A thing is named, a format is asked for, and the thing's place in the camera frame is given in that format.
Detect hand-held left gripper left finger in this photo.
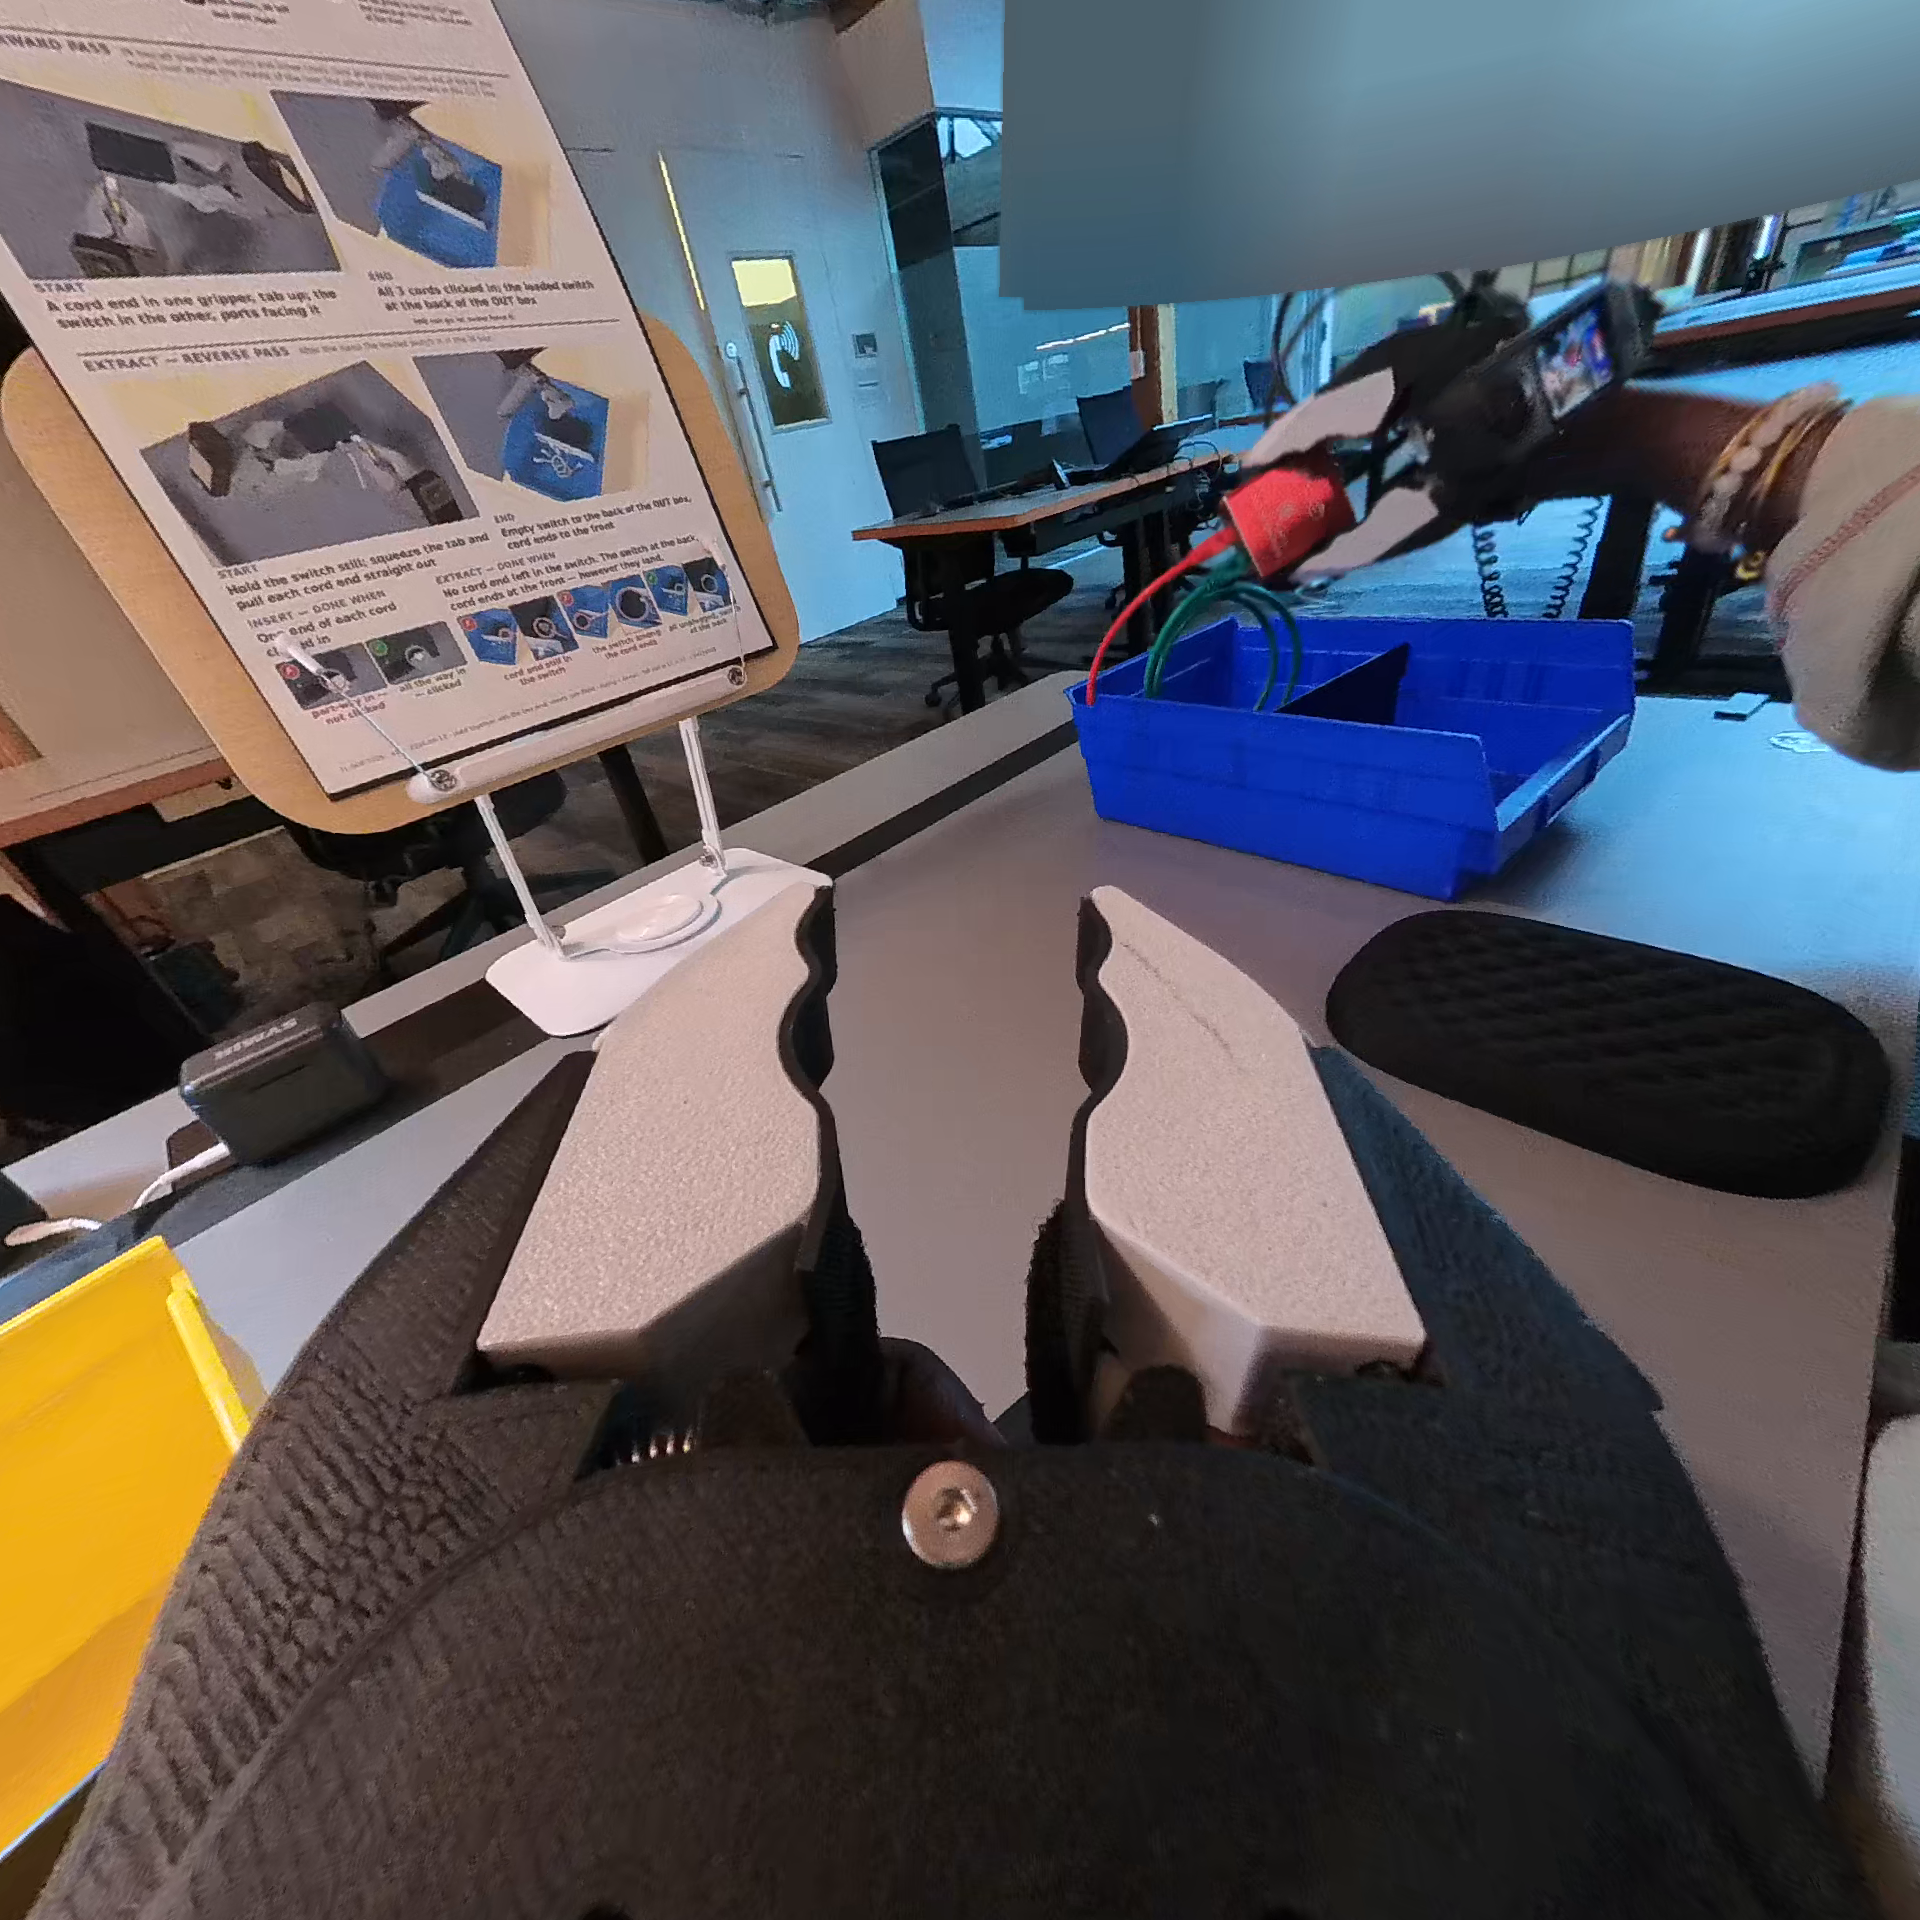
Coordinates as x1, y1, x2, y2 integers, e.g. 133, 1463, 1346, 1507
474, 880, 847, 1392

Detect gold bracelets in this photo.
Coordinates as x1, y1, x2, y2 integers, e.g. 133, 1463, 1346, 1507
1691, 385, 1849, 583

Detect green ethernet cable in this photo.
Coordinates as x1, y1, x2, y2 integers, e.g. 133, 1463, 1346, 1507
1141, 561, 1307, 719

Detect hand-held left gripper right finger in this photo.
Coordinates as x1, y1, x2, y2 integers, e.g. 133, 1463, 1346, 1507
1071, 883, 1431, 1438

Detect black office chair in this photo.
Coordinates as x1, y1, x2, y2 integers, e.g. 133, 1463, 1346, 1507
872, 420, 1040, 711

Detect wooden office desk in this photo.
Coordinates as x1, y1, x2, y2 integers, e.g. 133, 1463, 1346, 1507
1575, 267, 1920, 695
853, 449, 1235, 719

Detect person's right forearm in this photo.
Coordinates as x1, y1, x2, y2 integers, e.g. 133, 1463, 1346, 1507
1761, 394, 1920, 778

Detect red ethernet cable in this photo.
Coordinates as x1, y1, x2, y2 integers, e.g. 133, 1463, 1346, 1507
1085, 529, 1251, 711

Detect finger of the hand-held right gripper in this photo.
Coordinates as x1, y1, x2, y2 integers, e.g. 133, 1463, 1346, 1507
1294, 487, 1481, 594
1246, 372, 1403, 473

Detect grey desk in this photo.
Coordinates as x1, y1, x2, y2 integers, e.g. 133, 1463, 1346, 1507
0, 668, 1920, 1920

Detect blue storage bin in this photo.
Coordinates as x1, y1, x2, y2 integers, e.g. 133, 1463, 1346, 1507
1066, 614, 1641, 906

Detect person's grey sweatshirt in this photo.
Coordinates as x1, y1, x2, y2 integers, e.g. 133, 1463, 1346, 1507
1824, 960, 1920, 1920

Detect yellow storage bin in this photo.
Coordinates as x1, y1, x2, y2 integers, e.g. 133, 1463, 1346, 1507
0, 1235, 257, 1850

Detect black bin divider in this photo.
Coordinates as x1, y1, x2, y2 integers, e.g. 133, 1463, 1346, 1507
1280, 642, 1415, 726

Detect red ethernet splitter box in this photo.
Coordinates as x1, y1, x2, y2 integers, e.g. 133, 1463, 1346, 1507
1217, 455, 1363, 587

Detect instruction board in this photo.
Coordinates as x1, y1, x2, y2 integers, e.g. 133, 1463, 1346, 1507
0, 0, 807, 836

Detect person's right hand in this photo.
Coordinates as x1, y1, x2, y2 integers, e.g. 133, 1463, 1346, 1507
1560, 386, 1731, 510

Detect black dimpled wrist pad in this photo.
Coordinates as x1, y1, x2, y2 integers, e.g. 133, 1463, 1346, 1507
1323, 904, 1896, 1202

